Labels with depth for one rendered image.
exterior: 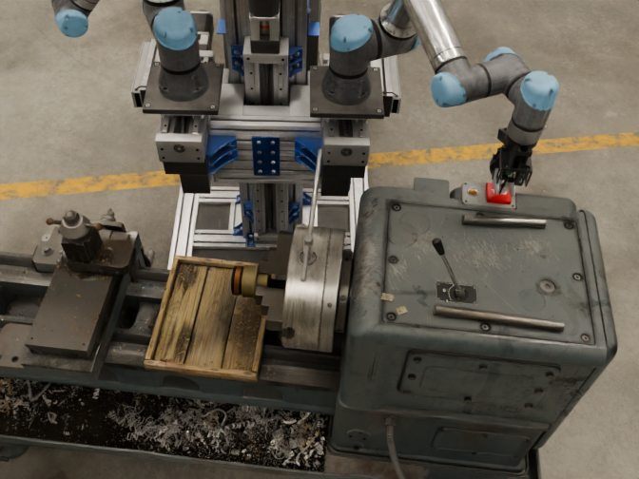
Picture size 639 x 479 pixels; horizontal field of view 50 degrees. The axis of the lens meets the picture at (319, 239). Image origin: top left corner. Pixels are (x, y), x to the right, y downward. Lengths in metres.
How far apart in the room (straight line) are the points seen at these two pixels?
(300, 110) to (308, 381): 0.86
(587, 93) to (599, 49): 0.44
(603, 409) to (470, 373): 1.44
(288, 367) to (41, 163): 2.18
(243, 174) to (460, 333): 1.07
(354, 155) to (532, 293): 0.73
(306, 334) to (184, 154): 0.73
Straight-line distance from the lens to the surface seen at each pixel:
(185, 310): 1.97
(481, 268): 1.64
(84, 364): 1.90
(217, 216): 3.04
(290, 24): 2.17
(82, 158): 3.70
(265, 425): 2.14
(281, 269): 1.73
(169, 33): 2.01
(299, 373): 1.88
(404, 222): 1.68
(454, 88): 1.51
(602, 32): 4.81
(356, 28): 2.01
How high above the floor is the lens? 2.55
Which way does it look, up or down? 52 degrees down
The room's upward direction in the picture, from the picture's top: 3 degrees clockwise
